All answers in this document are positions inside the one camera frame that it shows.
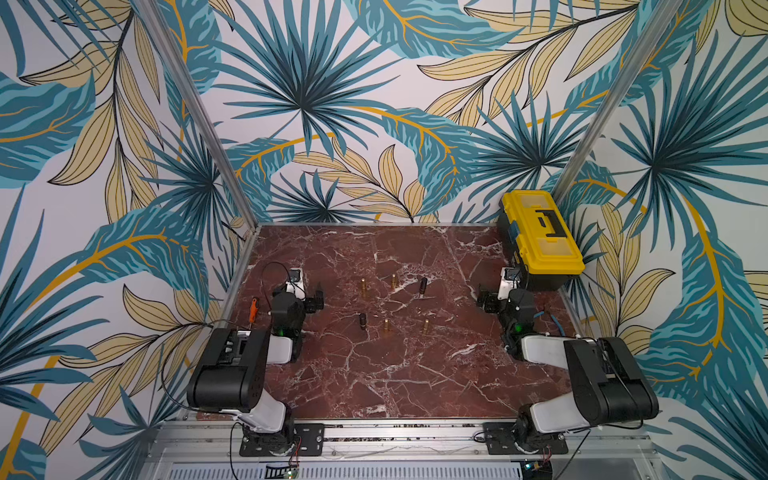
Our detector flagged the orange handled screwdriver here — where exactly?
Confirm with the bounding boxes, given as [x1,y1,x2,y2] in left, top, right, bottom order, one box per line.
[248,297,259,324]

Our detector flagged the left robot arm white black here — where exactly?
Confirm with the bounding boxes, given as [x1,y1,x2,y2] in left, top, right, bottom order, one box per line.
[186,289,325,436]

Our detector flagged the blue handled tool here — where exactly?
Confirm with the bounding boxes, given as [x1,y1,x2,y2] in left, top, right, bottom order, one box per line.
[543,311,566,337]

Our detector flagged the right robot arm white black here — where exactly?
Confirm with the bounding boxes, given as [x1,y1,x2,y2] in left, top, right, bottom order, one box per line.
[477,288,659,439]

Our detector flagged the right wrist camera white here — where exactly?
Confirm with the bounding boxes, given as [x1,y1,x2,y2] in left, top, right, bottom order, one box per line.
[497,267,521,300]

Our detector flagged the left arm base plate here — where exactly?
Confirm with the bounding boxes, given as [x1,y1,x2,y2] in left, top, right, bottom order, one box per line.
[239,423,325,458]

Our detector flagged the yellow black toolbox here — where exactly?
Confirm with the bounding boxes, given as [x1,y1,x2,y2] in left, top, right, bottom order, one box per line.
[497,190,585,292]

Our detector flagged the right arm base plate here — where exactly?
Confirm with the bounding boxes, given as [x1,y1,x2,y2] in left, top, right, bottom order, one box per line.
[482,421,568,456]

